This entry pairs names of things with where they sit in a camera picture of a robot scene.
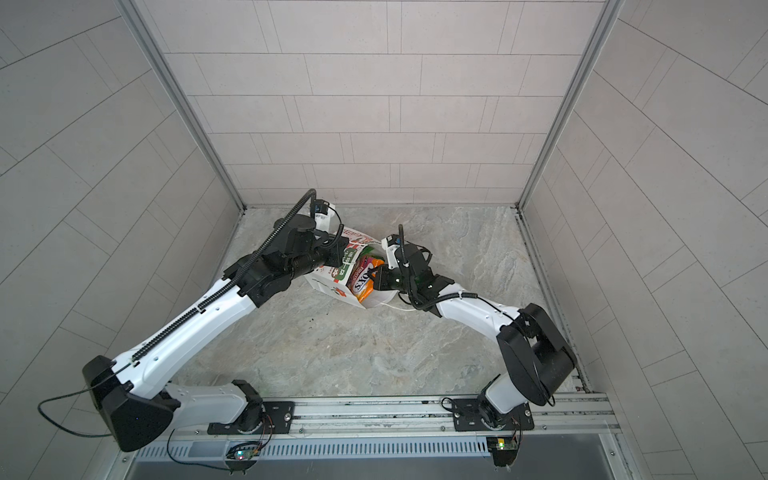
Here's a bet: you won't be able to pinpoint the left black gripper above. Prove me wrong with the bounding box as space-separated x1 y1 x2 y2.
283 233 351 283

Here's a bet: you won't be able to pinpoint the white paper bag with flower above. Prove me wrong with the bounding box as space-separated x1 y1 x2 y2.
304 227 398 309

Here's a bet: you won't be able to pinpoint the orange Fox's fruits candy bag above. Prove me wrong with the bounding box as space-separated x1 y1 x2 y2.
347 255 385 303

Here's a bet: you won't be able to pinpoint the green Fox's spring tea bag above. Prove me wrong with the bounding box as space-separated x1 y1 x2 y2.
333 245 373 284

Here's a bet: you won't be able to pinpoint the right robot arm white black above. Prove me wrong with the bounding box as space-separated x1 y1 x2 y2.
372 235 577 429

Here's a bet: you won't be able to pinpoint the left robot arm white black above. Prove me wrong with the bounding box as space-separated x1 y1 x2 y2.
82 206 349 452

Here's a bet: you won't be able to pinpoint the white vent grille strip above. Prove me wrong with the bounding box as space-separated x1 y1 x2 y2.
135 436 490 463

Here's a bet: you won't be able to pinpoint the right circuit board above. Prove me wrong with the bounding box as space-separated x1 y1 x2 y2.
486 436 520 467

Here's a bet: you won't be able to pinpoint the left circuit board green led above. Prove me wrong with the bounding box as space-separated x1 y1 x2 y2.
225 441 263 462

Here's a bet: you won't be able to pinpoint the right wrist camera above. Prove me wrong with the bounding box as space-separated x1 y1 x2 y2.
381 234 402 270

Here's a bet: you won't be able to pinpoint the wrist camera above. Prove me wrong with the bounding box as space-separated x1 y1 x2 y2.
381 234 402 270
312 199 336 233

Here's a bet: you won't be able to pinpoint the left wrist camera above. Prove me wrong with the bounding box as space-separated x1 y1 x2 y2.
312 199 336 233

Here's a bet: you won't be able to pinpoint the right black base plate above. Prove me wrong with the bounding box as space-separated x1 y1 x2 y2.
440 397 535 432

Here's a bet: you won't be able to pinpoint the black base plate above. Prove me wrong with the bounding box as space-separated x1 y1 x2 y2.
440 397 535 432
206 401 296 435

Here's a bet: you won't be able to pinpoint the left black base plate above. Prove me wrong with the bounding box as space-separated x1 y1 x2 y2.
206 401 296 435

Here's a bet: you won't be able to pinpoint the aluminium mounting rail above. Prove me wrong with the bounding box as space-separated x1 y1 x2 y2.
137 392 620 442

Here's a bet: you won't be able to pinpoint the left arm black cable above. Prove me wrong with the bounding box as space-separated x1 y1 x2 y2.
37 371 121 439

